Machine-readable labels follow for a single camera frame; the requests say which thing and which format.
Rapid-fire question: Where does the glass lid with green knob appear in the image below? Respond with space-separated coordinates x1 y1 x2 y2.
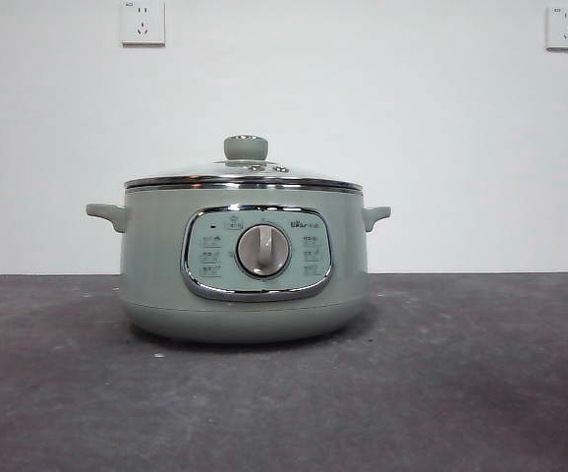
123 134 364 192

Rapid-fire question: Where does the pale green electric pot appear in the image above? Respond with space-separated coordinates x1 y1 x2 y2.
85 184 392 342

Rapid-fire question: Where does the white wall socket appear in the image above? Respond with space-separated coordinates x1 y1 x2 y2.
120 0 166 48
544 4 568 52

